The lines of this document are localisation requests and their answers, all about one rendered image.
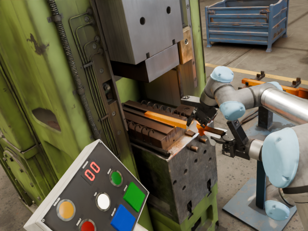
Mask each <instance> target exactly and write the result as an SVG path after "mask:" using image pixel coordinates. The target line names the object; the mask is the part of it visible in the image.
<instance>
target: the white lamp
mask: <svg viewBox="0 0 308 231"><path fill-rule="evenodd" d="M98 204H99V206H100V207H101V208H102V209H106V208H108V206H109V199H108V197H107V196H106V195H104V194H101V195H100V196H99V197H98Z"/></svg>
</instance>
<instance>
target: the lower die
mask: <svg viewBox="0 0 308 231"><path fill-rule="evenodd" d="M123 104H126V105H129V106H132V107H135V108H138V109H141V110H144V111H151V112H154V113H158V114H161V115H165V116H169V117H173V118H177V119H180V120H183V121H187V118H186V117H184V116H181V117H179V115H177V114H172V113H171V112H168V111H167V112H165V110H161V109H160V110H159V109H157V108H155V107H154V109H153V107H151V106H147V105H145V104H142V105H141V103H138V102H135V101H131V100H128V101H127V102H125V103H122V104H121V105H123ZM123 112H124V116H125V119H127V120H128V124H129V123H130V122H131V121H132V122H134V125H133V123H131V124H130V125H129V127H130V131H131V134H132V136H133V137H136V134H135V130H134V127H135V126H136V125H137V124H139V125H140V127H141V128H139V125H137V126H136V132H137V137H138V138H139V139H140V140H143V138H142V134H141V129H142V128H143V127H146V128H147V130H146V128H144V129H143V130H142V132H143V137H144V140H145V142H147V143H149V137H148V131H149V130H150V129H153V130H154V133H153V131H152V130H151V131H150V132H149V136H150V141H151V143H152V144H153V145H154V146H157V147H159V148H161V149H164V150H166V149H167V148H168V147H169V146H171V145H172V144H173V143H174V142H175V141H176V140H177V139H178V138H179V137H181V136H182V135H183V134H184V133H185V132H186V131H187V130H186V129H184V128H181V127H175V125H172V124H170V123H167V122H164V121H160V120H157V119H155V118H152V117H149V116H146V115H142V114H139V113H137V112H134V111H131V110H128V109H125V108H123ZM126 123H127V121H126ZM128 124H127V126H128ZM127 128H128V127H127ZM127 132H128V135H130V132H129V129H128V131H127ZM173 140H174V141H173Z"/></svg>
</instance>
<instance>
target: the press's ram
mask: <svg viewBox="0 0 308 231"><path fill-rule="evenodd" d="M94 2H95V6H96V10H97V14H98V17H99V22H100V25H101V29H102V32H103V36H104V40H105V44H106V48H107V51H108V55H109V59H110V60H111V61H118V62H123V63H128V64H134V65H136V64H138V63H140V62H142V61H144V60H146V59H147V57H151V56H153V55H155V54H157V53H159V52H161V51H163V50H164V49H166V48H168V47H170V46H172V45H173V44H176V43H178V42H179V41H181V40H183V39H184V37H183V29H182V17H181V9H180V1H179V0H94Z"/></svg>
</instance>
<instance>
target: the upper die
mask: <svg viewBox="0 0 308 231"><path fill-rule="evenodd" d="M110 63H111V67H112V71H113V74H114V75H118V76H122V77H127V78H131V79H136V80H140V81H144V82H148V83H149V82H151V81H153V80H155V79H156V78H158V77H159V76H161V75H163V74H164V73H166V72H168V71H169V70H171V69H172V68H174V67H176V66H177V65H179V64H180V62H179V55H178V48H177V43H176V44H173V45H172V46H170V47H168V48H166V49H164V50H163V51H161V52H159V53H157V54H155V55H153V56H151V57H147V59H146V60H144V61H142V62H140V63H138V64H136V65H134V64H128V63H123V62H118V61H113V60H110Z"/></svg>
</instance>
